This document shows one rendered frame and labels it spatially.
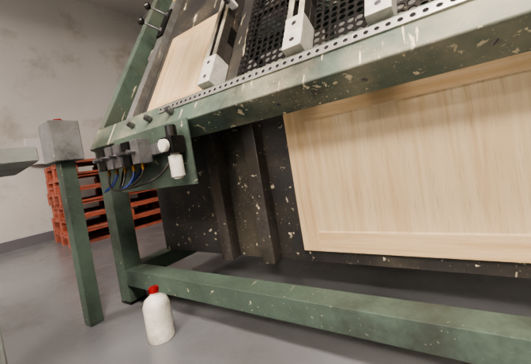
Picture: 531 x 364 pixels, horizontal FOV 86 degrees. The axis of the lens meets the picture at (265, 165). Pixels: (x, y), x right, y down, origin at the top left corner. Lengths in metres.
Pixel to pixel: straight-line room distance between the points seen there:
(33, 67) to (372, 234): 4.74
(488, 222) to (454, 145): 0.22
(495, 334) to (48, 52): 5.19
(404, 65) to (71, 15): 5.15
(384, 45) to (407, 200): 0.47
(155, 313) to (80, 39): 4.64
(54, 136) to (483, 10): 1.49
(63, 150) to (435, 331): 1.47
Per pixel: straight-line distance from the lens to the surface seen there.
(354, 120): 0.98
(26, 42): 5.18
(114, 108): 1.73
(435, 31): 0.73
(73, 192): 1.54
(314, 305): 0.94
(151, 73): 1.61
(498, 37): 0.75
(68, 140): 1.53
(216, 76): 1.08
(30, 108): 4.89
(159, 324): 1.27
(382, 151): 0.96
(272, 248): 1.16
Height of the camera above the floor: 0.63
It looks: 2 degrees down
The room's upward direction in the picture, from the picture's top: 9 degrees counter-clockwise
